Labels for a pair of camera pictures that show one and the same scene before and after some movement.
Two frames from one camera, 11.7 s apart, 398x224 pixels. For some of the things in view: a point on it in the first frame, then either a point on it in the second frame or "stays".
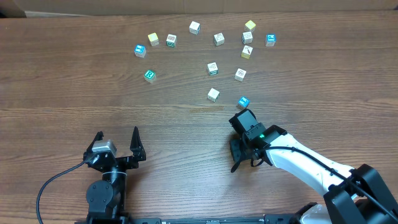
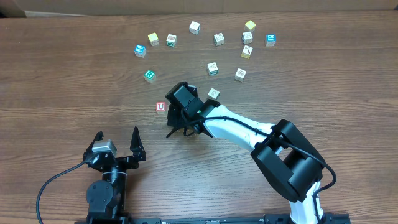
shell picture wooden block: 240,74 stays
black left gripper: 138,154 stays
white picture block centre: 218,39 stays
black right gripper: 252,158 → 184,126
